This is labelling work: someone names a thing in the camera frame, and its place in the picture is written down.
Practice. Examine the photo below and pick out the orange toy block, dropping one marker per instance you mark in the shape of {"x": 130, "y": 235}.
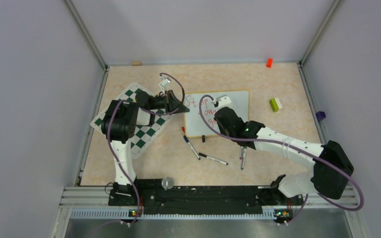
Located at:
{"x": 269, "y": 63}

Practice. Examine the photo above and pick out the green whiteboard marker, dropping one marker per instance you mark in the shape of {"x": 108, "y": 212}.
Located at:
{"x": 243, "y": 161}

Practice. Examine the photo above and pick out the black whiteboard marker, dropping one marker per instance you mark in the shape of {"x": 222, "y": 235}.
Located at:
{"x": 212, "y": 158}

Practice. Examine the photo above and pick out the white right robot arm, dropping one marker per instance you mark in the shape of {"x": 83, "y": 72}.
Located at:
{"x": 320, "y": 178}

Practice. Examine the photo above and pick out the green white chessboard mat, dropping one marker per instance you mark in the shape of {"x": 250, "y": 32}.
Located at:
{"x": 123, "y": 119}

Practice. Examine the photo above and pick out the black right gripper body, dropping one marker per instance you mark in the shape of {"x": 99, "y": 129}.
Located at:
{"x": 225, "y": 131}

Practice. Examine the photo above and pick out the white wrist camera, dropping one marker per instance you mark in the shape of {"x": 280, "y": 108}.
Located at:
{"x": 164, "y": 82}
{"x": 222, "y": 101}

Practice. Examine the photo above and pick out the green white toy brick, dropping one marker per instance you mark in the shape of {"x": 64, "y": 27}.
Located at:
{"x": 275, "y": 104}

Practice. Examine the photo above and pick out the purple whiteboard marker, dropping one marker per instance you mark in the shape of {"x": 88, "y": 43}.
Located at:
{"x": 242, "y": 153}

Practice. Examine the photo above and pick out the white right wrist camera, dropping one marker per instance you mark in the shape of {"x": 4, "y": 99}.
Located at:
{"x": 222, "y": 101}

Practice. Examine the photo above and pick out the silver round knob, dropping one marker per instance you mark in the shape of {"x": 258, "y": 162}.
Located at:
{"x": 167, "y": 183}

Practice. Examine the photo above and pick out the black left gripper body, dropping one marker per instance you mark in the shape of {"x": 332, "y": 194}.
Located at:
{"x": 158, "y": 102}

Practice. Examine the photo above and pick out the purple toy block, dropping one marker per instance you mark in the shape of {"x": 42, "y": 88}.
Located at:
{"x": 320, "y": 115}

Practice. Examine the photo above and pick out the blue whiteboard marker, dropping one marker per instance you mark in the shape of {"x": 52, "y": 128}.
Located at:
{"x": 191, "y": 147}

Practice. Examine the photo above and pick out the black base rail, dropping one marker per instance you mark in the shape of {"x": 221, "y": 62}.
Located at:
{"x": 198, "y": 200}

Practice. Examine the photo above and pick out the small wooden cork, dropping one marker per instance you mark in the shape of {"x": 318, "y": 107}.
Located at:
{"x": 136, "y": 63}

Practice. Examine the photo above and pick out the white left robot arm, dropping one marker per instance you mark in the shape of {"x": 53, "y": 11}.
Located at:
{"x": 125, "y": 179}

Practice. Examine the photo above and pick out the yellow framed whiteboard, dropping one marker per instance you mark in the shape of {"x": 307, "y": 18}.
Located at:
{"x": 195, "y": 126}

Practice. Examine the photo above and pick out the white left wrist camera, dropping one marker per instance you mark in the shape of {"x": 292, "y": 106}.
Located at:
{"x": 164, "y": 82}

